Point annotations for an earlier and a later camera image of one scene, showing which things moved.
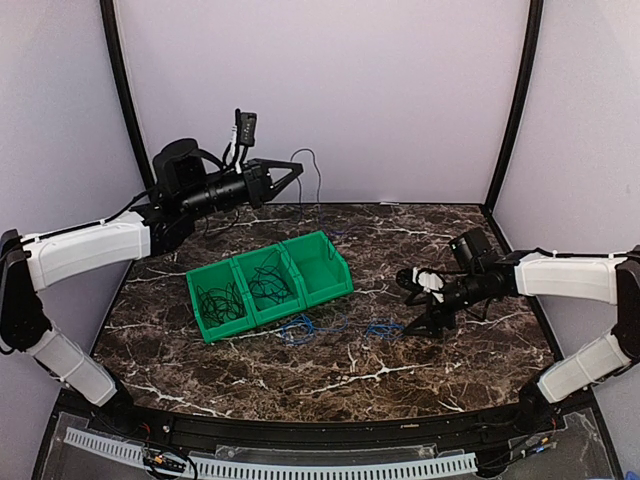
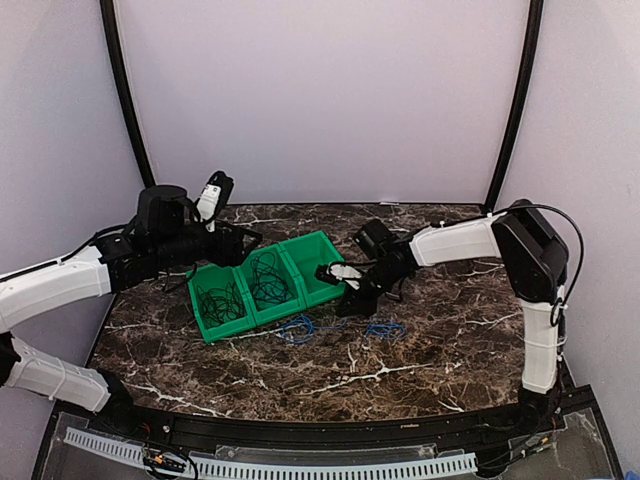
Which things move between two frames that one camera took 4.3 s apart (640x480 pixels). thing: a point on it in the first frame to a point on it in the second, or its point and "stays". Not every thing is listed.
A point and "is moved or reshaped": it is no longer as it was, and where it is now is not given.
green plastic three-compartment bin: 260,285 stays
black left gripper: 258,181 to 222,257
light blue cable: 304,331 stays
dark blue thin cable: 268,281 is moved or reshaped
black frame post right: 534,40 stays
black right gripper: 430,319 to 360,305
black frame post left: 115,45 stays
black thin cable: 218,305 stays
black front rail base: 567,436 stays
